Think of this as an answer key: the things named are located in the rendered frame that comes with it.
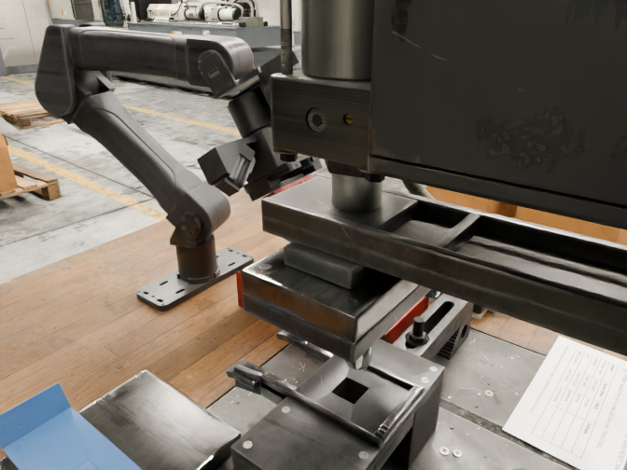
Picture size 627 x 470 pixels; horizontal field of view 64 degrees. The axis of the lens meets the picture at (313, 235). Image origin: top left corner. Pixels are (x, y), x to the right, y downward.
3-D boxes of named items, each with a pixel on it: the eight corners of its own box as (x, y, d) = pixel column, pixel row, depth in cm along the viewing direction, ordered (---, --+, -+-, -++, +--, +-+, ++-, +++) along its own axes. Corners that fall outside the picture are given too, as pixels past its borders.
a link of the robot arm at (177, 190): (238, 208, 79) (83, 55, 75) (218, 225, 73) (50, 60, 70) (216, 230, 82) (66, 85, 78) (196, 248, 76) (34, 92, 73)
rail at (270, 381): (264, 392, 50) (263, 372, 49) (381, 460, 42) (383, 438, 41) (260, 395, 49) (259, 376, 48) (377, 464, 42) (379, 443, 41)
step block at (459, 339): (448, 328, 70) (456, 272, 66) (468, 336, 68) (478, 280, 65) (428, 352, 65) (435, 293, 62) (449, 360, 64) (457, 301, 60)
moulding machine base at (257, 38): (60, 70, 1023) (49, 19, 981) (106, 65, 1092) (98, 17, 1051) (240, 103, 698) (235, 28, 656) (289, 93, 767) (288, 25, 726)
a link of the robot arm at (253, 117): (297, 123, 69) (275, 76, 68) (279, 126, 64) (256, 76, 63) (257, 145, 72) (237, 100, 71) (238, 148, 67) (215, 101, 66)
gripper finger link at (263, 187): (307, 237, 65) (276, 172, 64) (273, 250, 70) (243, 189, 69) (337, 219, 70) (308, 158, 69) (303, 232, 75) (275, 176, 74)
